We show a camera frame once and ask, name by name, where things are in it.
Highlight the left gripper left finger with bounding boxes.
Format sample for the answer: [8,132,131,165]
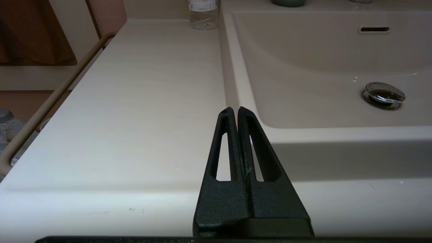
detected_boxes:
[193,107,250,237]

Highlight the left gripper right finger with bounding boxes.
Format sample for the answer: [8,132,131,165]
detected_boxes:
[238,107,310,219]

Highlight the beige sink basin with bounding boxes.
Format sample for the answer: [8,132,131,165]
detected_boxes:
[221,10,432,129]

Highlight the chrome drain stopper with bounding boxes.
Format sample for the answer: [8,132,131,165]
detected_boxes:
[362,82,406,111]

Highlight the clear empty plastic bottle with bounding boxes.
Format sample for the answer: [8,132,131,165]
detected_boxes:
[188,0,220,31]

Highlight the grey pump soap bottle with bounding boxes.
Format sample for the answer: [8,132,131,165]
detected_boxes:
[271,0,307,8]

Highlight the small grey cap water bottle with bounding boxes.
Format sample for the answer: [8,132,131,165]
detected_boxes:
[0,109,27,154]

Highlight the brown fabric slipper holder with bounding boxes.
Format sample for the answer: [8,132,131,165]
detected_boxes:
[0,0,77,65]

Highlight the beige counter towel rail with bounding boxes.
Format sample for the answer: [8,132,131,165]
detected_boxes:
[0,31,118,177]

